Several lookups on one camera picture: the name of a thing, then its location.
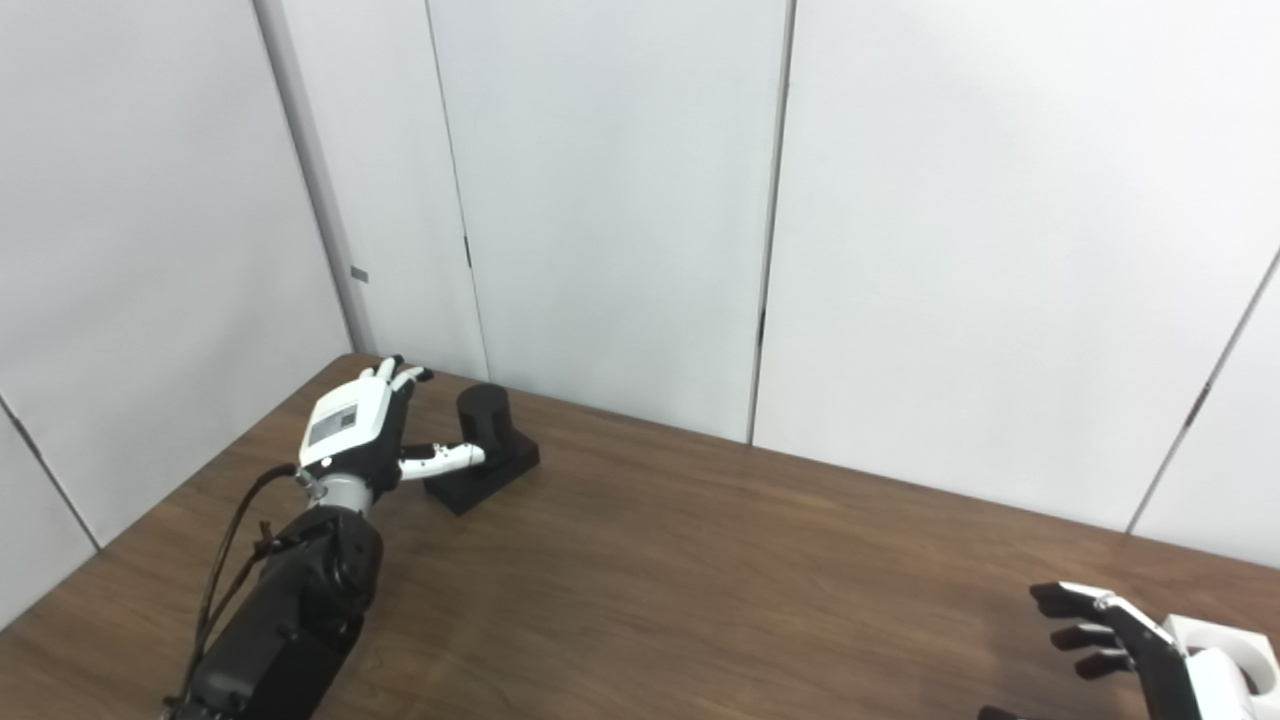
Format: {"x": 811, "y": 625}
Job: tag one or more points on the black peg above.
{"x": 485, "y": 415}

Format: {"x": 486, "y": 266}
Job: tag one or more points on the white square piece with hole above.
{"x": 1215, "y": 632}

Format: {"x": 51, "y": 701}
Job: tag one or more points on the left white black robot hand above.
{"x": 350, "y": 420}

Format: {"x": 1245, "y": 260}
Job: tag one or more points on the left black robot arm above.
{"x": 290, "y": 620}

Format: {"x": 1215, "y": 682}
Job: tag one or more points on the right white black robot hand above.
{"x": 1165, "y": 670}

